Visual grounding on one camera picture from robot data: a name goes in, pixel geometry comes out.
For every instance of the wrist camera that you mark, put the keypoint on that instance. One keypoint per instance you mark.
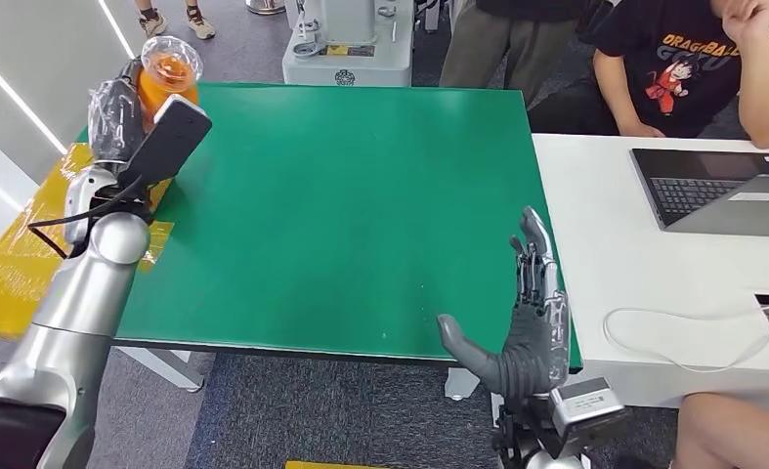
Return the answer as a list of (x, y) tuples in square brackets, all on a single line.
[(588, 408), (167, 142)]

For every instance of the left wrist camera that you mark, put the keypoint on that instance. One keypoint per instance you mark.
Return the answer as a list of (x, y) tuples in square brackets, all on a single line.
[(167, 142)]

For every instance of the white desk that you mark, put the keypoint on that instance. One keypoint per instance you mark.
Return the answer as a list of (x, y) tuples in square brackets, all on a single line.
[(617, 259)]

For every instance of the yellow taped cardboard box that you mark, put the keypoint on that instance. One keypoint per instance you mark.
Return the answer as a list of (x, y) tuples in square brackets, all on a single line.
[(2, 278)]

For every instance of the chrome stand base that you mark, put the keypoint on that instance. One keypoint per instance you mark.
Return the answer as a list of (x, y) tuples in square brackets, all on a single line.
[(265, 6)]

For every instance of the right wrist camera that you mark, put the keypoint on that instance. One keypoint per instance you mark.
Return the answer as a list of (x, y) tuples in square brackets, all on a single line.
[(588, 408)]

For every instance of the orange plastic bottle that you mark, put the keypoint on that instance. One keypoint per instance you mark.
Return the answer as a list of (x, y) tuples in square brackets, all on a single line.
[(167, 71)]

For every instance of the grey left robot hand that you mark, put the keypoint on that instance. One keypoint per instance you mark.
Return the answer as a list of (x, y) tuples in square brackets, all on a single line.
[(115, 120)]

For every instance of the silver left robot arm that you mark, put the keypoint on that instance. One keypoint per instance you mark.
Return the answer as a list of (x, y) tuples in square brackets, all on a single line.
[(73, 311)]

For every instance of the white machine base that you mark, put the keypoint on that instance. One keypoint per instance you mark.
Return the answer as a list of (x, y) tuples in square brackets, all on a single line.
[(351, 58)]

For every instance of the person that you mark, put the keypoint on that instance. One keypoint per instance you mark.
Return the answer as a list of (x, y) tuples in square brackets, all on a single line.
[(199, 22), (487, 45), (733, 434), (675, 71)]

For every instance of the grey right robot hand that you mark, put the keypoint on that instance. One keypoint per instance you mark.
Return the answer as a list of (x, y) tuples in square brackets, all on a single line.
[(533, 349)]

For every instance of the yellow object on floor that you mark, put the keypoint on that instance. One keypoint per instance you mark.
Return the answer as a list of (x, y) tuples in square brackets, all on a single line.
[(332, 466)]

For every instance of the grey laptop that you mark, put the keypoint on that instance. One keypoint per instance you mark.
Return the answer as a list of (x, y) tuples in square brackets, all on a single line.
[(695, 194)]

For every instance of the green table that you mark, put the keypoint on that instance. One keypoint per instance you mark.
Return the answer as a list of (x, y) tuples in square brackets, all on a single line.
[(358, 226)]

